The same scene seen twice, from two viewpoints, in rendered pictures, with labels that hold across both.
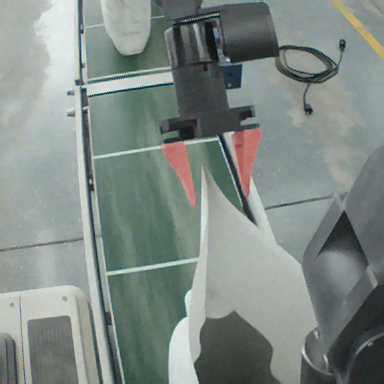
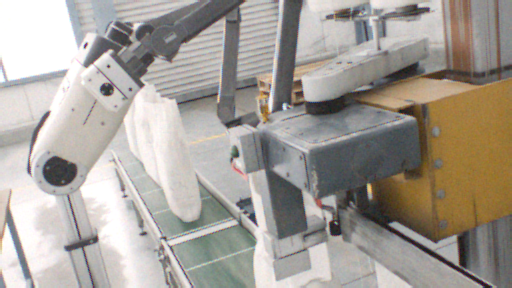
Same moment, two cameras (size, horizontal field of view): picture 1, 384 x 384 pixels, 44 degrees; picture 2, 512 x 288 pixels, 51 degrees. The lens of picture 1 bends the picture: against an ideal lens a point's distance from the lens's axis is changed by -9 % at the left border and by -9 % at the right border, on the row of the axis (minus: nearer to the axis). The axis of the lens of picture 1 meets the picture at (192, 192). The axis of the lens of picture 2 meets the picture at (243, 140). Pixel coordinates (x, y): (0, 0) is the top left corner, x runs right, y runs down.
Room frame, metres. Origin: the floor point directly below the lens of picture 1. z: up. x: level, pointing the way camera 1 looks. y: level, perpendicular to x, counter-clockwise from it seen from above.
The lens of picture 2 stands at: (-1.30, 0.16, 1.62)
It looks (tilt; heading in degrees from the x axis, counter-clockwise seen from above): 16 degrees down; 354
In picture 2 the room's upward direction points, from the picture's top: 10 degrees counter-clockwise
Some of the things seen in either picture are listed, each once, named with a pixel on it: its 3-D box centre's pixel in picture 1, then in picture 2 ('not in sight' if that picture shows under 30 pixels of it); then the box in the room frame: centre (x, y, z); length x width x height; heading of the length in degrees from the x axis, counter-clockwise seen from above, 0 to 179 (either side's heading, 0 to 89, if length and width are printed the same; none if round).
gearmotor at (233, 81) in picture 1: (215, 54); (246, 211); (1.69, -0.09, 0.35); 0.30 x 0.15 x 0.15; 12
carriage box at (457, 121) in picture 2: not in sight; (454, 143); (-0.15, -0.45, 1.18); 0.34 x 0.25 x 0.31; 102
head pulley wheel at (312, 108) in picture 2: not in sight; (324, 103); (-0.17, -0.15, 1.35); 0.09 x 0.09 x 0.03
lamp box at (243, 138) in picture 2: not in sight; (246, 148); (-0.17, 0.04, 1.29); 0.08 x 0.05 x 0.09; 12
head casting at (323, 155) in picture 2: not in sight; (333, 174); (-0.25, -0.13, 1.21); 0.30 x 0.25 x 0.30; 12
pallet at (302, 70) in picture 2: not in sight; (308, 75); (5.68, -1.57, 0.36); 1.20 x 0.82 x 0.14; 98
